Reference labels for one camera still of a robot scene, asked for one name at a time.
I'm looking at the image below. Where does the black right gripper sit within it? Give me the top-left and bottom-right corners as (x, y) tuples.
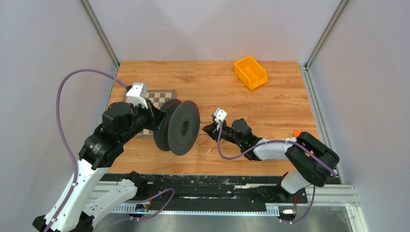
(204, 120), (244, 147)

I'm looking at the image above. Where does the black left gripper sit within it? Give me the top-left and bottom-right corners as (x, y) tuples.
(118, 98), (168, 145)

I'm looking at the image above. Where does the grey perforated cable spool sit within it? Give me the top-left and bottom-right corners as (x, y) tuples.
(153, 99), (200, 156)

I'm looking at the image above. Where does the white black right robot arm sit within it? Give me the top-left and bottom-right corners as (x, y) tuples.
(202, 119), (340, 202)

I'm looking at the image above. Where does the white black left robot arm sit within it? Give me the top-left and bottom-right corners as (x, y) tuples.
(32, 101), (167, 232)

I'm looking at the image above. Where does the wooden chessboard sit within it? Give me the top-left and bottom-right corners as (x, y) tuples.
(134, 89), (177, 139)

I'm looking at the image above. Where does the yellow plastic bin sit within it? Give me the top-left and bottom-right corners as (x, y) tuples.
(234, 56), (268, 90)

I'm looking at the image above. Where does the orange curved pipe piece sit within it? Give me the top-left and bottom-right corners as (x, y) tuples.
(293, 130), (301, 137)

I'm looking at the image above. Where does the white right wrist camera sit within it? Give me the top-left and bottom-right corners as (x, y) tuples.
(212, 107), (227, 130)

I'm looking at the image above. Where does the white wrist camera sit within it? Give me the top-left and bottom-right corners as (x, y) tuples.
(212, 107), (227, 130)
(126, 83), (148, 109)

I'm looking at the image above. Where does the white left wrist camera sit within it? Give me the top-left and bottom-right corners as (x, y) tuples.
(126, 83), (148, 109)

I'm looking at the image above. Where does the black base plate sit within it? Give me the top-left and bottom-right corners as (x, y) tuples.
(102, 174), (308, 212)

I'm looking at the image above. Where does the slotted grey cable duct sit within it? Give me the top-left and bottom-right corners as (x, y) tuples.
(77, 203), (280, 216)

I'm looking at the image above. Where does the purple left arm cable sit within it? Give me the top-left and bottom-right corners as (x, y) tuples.
(43, 68), (131, 232)

